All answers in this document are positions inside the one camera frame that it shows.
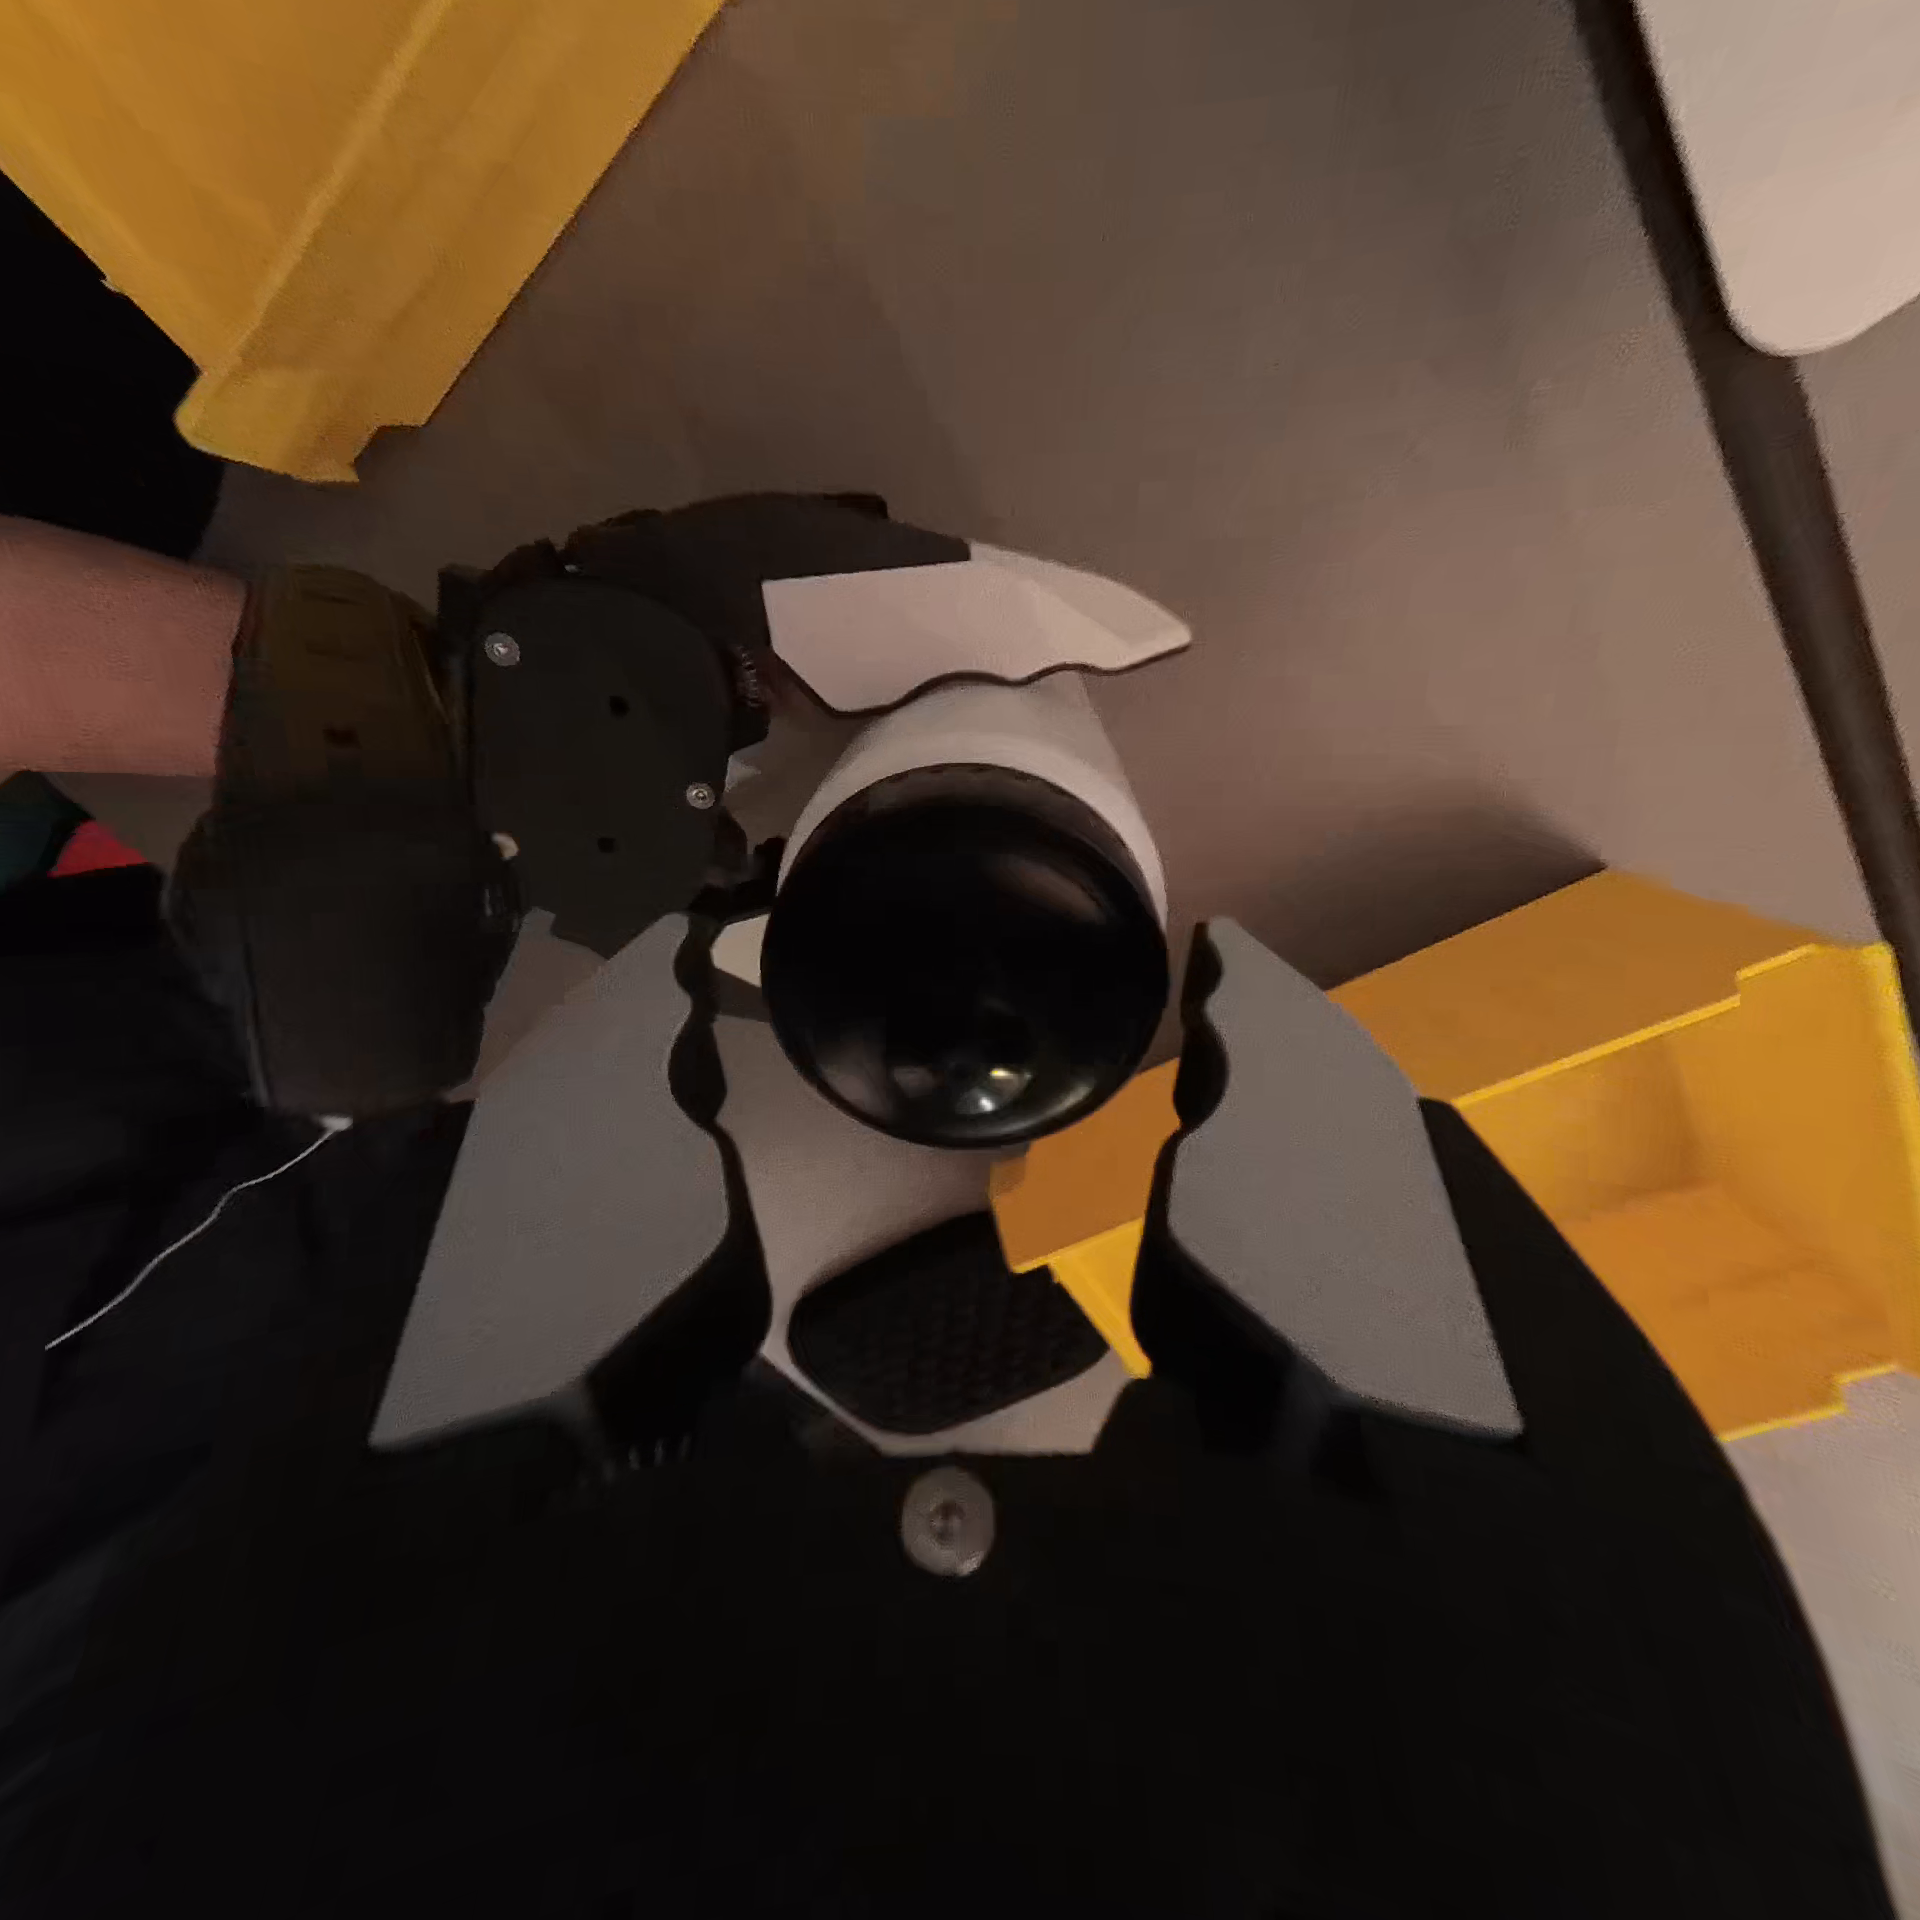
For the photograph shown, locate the white plastic bottle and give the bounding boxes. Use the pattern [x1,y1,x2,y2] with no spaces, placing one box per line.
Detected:
[772,678,1175,933]

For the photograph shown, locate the yellow plastic bin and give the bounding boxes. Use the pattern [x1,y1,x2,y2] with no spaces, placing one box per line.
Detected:
[0,0,722,485]
[990,867,1920,1444]

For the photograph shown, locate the black bottle lid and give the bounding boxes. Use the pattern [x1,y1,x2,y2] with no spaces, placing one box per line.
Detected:
[757,766,1175,1155]

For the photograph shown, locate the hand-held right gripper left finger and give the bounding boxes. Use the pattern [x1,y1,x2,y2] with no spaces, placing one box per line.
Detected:
[369,907,774,1454]

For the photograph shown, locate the person's dark clothing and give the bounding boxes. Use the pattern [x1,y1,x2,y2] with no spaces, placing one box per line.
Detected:
[0,870,466,1607]

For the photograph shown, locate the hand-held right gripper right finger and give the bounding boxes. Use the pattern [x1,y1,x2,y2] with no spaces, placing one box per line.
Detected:
[1127,915,1527,1443]

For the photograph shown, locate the person's left forearm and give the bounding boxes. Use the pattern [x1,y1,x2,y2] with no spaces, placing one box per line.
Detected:
[0,514,253,780]

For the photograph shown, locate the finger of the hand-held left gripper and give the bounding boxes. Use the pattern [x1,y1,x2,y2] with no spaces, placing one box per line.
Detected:
[758,540,1197,717]

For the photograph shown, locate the white earphone cable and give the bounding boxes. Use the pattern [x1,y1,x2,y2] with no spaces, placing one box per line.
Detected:
[45,1122,350,1354]

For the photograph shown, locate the red patterned cloth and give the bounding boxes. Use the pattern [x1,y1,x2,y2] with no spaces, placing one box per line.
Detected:
[0,773,159,910]

